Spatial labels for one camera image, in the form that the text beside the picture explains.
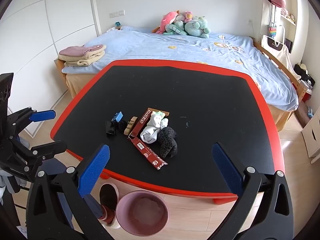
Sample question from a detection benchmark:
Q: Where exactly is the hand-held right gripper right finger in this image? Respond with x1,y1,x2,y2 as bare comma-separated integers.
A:
209,142,295,240

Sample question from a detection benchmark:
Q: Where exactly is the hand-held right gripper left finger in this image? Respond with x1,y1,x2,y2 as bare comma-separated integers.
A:
26,144,113,240

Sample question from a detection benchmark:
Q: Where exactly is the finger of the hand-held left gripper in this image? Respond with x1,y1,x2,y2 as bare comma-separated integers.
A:
10,140,67,180
6,107,56,140

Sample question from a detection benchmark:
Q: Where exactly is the black binder clip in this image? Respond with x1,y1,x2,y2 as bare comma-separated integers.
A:
105,120,118,137

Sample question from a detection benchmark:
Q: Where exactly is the wooden clothespin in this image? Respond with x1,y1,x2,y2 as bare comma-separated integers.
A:
124,116,138,135

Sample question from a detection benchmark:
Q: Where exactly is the blue binder clip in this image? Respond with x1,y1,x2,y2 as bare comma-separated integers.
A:
111,111,127,131

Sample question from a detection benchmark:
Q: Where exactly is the white sock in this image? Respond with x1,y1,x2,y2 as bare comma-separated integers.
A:
140,116,169,145

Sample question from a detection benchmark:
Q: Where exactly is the black patterned sock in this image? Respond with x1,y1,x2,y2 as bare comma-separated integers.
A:
157,127,178,159

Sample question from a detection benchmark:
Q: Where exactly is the pink waste bin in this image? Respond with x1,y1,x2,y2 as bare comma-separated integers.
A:
116,190,170,237

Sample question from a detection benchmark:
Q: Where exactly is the slippered foot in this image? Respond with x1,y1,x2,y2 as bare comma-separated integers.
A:
99,182,122,229

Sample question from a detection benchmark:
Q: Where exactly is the cream folded towel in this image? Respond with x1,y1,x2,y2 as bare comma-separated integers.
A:
59,44,107,61
64,57,94,67

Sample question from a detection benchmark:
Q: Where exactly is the long red carton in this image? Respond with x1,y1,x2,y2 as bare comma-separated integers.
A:
129,108,153,138

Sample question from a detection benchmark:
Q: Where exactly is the pink folded towel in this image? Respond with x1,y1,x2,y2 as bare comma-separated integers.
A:
59,46,87,57

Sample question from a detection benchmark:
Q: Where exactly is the white drawer cabinet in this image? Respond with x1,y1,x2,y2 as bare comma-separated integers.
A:
301,117,320,165

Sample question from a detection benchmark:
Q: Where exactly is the white wardrobe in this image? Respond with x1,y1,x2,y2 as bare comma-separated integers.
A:
0,0,102,140

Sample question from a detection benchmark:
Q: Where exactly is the black bag with hat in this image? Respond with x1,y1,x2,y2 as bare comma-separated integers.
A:
294,64,315,88

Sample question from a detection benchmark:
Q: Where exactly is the white tote bag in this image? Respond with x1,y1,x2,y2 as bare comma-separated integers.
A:
261,25,295,70

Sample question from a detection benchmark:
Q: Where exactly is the light blue blanket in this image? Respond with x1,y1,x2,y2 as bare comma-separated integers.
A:
61,26,299,112

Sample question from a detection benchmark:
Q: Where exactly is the teal bear plush toy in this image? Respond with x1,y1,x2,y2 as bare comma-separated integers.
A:
184,16,212,38

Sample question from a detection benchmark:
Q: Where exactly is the striped green plush toy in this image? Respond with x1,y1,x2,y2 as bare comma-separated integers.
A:
164,21,188,36

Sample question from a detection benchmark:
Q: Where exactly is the pink plush toy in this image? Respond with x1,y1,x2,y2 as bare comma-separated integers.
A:
158,11,179,34

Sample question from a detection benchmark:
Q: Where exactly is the white wall shelf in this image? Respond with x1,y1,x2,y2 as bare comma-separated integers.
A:
262,0,298,46

